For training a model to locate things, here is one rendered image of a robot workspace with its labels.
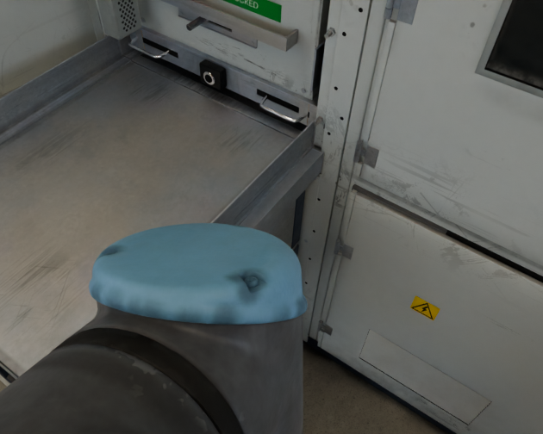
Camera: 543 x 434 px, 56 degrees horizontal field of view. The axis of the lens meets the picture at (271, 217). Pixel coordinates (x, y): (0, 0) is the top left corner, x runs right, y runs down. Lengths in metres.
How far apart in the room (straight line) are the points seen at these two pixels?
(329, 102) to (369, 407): 1.03
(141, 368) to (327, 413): 1.52
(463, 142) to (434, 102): 0.08
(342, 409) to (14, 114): 1.22
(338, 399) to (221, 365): 1.52
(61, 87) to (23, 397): 1.14
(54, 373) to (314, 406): 1.53
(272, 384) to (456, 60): 0.68
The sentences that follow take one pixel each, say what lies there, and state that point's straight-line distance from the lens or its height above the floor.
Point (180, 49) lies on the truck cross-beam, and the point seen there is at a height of 0.92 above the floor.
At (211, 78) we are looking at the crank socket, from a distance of 1.19.
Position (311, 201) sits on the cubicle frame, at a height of 0.68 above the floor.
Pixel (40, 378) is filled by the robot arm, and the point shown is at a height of 1.43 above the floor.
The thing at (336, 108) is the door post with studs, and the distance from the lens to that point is 1.01.
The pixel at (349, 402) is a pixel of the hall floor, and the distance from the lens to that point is 1.71.
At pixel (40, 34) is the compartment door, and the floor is 0.94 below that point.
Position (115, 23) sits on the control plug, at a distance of 1.22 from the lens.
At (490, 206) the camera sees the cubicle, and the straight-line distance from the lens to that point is 0.97.
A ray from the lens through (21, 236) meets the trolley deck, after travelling 1.01.
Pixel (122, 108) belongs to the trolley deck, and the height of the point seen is 0.85.
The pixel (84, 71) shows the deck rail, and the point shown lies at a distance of 1.32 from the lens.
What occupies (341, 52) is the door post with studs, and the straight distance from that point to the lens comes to 0.94.
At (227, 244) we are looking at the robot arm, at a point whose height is 1.40.
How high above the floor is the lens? 1.58
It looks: 50 degrees down
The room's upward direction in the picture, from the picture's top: 3 degrees clockwise
